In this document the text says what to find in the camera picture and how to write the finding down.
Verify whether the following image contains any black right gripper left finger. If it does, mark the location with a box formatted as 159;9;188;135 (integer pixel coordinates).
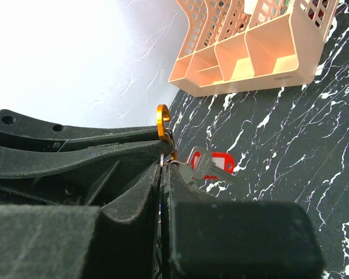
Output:
0;165;160;278

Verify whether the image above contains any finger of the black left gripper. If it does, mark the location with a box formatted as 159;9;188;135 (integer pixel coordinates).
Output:
0;109;159;151
0;141;163;206

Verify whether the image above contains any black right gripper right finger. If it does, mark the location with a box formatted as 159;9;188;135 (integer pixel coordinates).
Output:
162;166;325;278

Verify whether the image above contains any silver key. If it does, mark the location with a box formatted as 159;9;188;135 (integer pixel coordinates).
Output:
177;146;237;185

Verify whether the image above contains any orange S-shaped carabiner keyring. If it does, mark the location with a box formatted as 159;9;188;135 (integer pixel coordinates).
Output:
156;104;177;160

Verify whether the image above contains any red key tag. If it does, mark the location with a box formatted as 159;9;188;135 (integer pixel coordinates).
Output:
186;146;235;179

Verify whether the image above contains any orange plastic file organizer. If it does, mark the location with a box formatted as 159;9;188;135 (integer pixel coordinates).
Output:
169;1;338;97

